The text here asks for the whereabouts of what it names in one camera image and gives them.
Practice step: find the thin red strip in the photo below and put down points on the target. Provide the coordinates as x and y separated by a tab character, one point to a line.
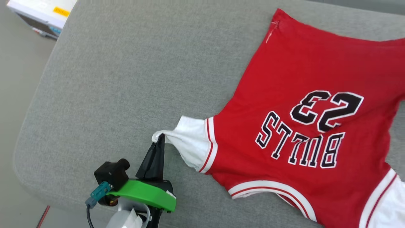
42	217

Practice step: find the white power supply box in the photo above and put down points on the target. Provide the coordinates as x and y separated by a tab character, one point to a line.
34	8

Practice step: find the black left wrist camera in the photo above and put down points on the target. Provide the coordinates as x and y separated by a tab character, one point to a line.
110	172

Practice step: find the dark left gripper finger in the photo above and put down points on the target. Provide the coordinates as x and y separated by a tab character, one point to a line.
148	164
159	167

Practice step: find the grey fabric sofa cushion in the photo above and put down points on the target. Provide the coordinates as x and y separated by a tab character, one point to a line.
126	79

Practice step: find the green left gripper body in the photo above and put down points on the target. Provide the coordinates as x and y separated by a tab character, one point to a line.
145	191

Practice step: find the red white basketball jersey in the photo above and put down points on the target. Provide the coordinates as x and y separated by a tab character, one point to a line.
300	63

